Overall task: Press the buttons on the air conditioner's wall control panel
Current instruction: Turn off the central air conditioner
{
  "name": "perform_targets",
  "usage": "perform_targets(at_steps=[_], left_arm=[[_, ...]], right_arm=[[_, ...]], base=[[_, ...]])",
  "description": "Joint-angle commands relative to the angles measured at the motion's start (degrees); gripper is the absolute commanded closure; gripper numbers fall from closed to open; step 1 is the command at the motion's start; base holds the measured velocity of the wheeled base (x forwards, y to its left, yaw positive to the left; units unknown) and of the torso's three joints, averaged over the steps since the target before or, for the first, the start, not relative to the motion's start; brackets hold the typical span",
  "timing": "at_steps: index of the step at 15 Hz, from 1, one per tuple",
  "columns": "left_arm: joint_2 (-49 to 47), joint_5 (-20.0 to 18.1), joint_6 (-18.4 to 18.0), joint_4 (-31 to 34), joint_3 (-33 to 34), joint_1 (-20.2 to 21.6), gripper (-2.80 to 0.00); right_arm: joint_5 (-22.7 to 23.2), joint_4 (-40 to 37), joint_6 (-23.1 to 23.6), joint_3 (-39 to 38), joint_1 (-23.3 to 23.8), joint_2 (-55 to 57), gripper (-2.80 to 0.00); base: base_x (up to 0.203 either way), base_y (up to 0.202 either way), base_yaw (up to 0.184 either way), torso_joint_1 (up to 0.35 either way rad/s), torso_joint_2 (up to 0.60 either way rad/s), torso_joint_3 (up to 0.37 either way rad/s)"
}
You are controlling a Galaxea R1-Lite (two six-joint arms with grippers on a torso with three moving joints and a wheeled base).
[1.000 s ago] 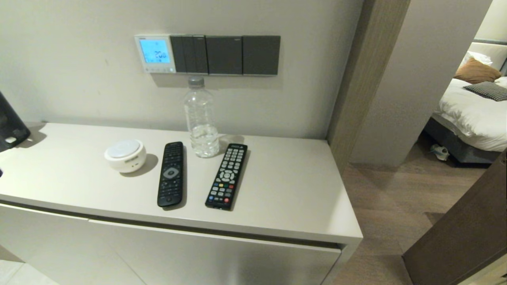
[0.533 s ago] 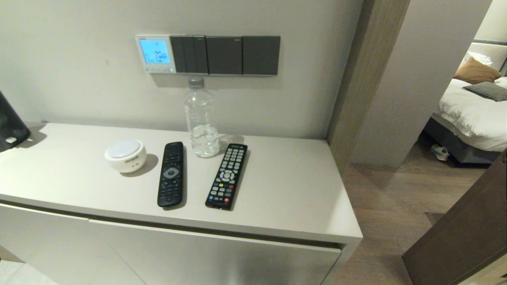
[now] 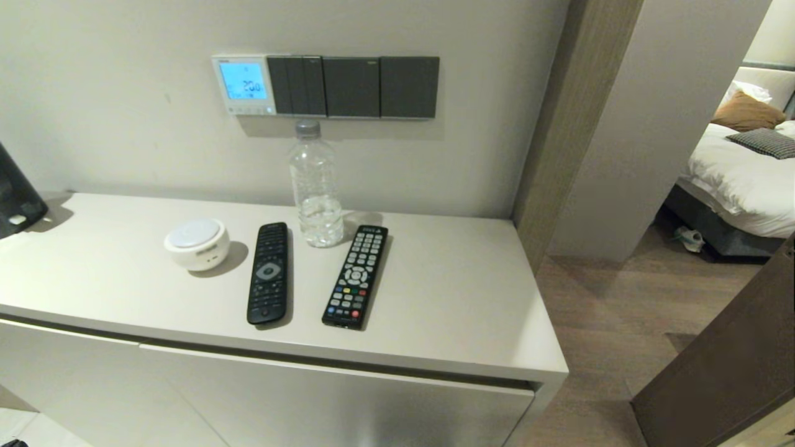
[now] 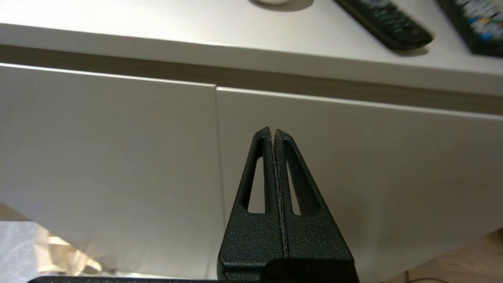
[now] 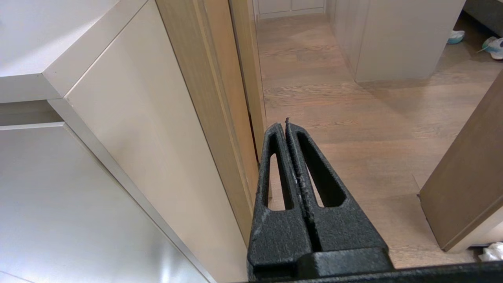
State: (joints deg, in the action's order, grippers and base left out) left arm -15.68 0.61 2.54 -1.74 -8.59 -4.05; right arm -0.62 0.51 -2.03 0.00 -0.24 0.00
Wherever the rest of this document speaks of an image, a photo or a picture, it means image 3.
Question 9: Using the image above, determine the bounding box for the grey upholstered headboard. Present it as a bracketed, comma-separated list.
[736, 59, 795, 119]

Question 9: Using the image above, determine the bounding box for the white thermostat with blue screen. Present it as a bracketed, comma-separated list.
[212, 54, 278, 117]

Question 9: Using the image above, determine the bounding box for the black slanted stand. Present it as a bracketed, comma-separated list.
[0, 142, 48, 240]

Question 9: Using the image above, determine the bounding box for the brown pillow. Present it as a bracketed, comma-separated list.
[712, 90, 788, 132]

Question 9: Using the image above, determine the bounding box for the checkered pillow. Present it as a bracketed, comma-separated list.
[725, 127, 795, 159]

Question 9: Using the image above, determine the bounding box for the plain black remote control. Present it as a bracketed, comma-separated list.
[247, 222, 289, 326]

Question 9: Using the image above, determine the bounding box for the white round device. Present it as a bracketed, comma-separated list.
[163, 218, 230, 272]

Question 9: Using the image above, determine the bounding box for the pale slipper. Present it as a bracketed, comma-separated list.
[674, 225, 706, 252]

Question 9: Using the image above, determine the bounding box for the grey three-rocker switch plate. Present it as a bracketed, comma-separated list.
[267, 55, 327, 117]

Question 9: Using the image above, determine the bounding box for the white sideboard cabinet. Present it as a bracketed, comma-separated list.
[0, 191, 570, 447]

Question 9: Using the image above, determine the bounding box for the dark brown wooden door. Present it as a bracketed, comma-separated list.
[630, 236, 795, 447]

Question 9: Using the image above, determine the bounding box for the grey single switch plate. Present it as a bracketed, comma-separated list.
[379, 56, 440, 119]
[322, 56, 381, 119]

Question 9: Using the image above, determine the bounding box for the wood grain door frame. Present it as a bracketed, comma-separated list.
[512, 0, 647, 274]

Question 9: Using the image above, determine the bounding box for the bed with white duvet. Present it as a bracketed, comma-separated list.
[665, 118, 795, 258]

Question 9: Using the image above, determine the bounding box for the wide white cabinet door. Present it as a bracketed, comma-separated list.
[140, 346, 536, 447]

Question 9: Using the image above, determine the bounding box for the black remote with coloured buttons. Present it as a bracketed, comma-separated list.
[321, 225, 389, 330]

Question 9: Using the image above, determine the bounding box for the clear plastic water bottle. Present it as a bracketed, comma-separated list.
[288, 119, 345, 248]

